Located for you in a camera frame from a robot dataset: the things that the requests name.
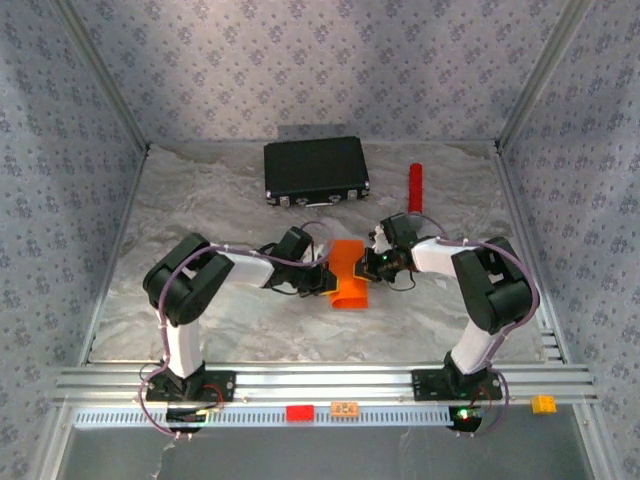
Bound orange paper sheet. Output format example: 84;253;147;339
328;238;371;311

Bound red tube with silver cap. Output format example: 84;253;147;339
406;162;426;217

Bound black hard case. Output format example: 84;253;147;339
263;136;371;209

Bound black controller board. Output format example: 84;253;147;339
164;407;210;434
447;404;485;434

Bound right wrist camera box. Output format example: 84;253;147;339
368;224;392;255

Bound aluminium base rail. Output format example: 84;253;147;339
54;364;599;405

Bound aluminium side rail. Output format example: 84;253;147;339
77;144;151;366
493;147;569;364

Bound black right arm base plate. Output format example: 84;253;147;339
411;368;503;402

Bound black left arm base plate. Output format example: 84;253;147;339
145;370;236;404

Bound grey slotted cable duct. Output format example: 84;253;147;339
73;405;459;429

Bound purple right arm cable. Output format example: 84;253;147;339
407;210;541;440

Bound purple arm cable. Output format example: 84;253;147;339
407;210;541;440
135;219;335;441

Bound aluminium frame post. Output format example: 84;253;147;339
495;0;600;149

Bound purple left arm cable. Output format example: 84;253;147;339
135;219;335;441

